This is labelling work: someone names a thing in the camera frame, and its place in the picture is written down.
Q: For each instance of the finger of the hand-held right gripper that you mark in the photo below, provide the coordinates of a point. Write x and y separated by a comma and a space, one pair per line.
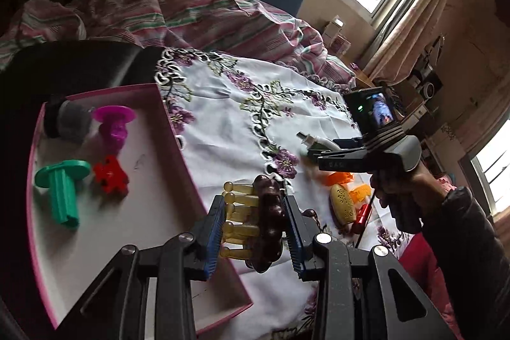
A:
346, 143
342, 161

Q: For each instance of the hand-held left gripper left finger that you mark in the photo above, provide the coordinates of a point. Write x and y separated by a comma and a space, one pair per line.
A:
213, 240

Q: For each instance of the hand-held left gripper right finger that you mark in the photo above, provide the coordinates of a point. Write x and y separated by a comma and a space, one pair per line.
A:
295, 240

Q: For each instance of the orange holed block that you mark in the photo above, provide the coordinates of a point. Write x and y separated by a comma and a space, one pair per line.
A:
338, 178

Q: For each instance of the white bottle with green pad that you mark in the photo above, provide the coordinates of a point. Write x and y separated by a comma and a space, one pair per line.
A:
318, 143

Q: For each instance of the small orange plastic piece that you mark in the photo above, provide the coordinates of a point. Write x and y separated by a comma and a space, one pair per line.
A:
360, 192

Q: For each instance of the yellow carved oval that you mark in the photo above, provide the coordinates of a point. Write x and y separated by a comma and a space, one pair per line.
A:
342, 204

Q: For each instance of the red metallic cylinder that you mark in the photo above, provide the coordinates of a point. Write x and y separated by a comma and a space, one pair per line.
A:
361, 216

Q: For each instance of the pink-rimmed white tray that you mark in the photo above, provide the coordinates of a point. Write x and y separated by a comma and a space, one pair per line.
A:
139, 204

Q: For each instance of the red plastic block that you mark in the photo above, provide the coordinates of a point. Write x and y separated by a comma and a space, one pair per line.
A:
111, 174

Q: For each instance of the magenta plastic spool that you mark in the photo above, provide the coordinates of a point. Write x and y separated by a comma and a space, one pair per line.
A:
115, 121

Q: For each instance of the green plastic spool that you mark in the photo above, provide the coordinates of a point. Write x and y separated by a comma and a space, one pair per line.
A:
63, 196

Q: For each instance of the black grey cylinder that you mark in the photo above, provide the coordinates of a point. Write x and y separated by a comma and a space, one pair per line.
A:
67, 119

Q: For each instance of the person's right forearm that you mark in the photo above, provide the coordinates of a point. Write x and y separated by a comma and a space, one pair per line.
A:
470, 244

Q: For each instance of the person's right hand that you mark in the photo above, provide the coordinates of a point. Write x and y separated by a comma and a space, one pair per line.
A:
428, 188

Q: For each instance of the wooden nightstand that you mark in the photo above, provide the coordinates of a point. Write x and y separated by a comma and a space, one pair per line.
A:
360, 79

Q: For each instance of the black silver radio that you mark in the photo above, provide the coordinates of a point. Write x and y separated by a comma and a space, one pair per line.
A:
428, 87

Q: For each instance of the pink carton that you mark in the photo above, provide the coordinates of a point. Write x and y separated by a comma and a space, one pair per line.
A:
342, 45

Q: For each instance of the small side window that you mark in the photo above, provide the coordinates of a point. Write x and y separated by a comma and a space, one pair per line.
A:
494, 172

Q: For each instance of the floral white tablecloth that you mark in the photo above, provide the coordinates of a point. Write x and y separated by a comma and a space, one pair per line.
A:
239, 125

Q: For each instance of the red bed cover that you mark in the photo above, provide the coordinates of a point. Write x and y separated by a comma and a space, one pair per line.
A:
422, 264

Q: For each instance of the white carton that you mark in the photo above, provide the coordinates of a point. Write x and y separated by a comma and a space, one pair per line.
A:
332, 28

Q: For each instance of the beige side curtain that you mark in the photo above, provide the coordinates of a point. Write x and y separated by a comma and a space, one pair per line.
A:
418, 17

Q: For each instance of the striped pink blanket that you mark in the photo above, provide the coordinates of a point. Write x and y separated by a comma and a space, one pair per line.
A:
239, 29

